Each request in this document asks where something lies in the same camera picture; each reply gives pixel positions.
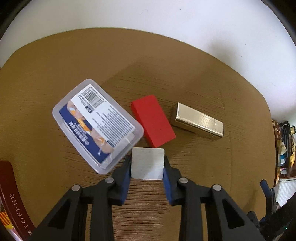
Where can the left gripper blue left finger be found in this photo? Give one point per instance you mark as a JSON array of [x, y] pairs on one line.
[[67, 219]]

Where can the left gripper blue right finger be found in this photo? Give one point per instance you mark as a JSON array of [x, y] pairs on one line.
[[225, 219]]

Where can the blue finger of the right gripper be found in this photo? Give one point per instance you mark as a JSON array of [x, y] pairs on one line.
[[268, 192], [277, 222]]

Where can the clear plastic labelled box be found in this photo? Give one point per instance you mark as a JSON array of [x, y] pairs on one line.
[[97, 126]]

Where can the white cube block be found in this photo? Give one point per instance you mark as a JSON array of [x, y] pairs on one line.
[[147, 163]]

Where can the gold metallic long box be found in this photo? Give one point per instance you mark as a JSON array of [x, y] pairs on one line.
[[197, 122]]

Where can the red rectangular block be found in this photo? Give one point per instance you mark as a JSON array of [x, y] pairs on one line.
[[157, 129]]

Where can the white radiator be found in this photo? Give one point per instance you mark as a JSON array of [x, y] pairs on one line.
[[284, 190]]

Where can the red gold toffee tin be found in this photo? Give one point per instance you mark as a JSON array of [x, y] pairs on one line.
[[13, 204]]

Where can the cluttered shelf background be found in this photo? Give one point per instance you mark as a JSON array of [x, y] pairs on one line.
[[284, 135]]

